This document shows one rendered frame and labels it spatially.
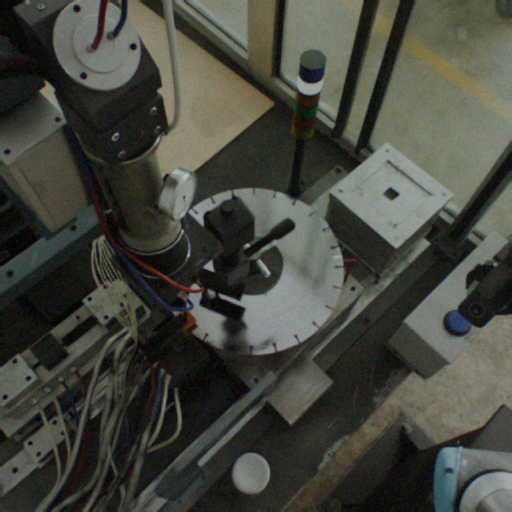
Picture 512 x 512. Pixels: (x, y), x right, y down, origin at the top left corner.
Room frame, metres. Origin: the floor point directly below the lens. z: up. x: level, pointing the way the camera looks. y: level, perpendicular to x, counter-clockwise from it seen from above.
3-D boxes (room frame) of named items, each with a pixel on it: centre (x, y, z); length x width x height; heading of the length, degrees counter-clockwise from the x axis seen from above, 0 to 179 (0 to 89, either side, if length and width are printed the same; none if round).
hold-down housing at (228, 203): (0.35, 0.04, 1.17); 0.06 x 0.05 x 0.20; 127
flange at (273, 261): (0.42, 0.01, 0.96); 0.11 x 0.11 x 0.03
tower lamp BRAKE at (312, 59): (0.71, -0.07, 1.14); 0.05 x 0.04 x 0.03; 46
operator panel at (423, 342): (0.41, -0.41, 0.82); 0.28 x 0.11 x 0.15; 136
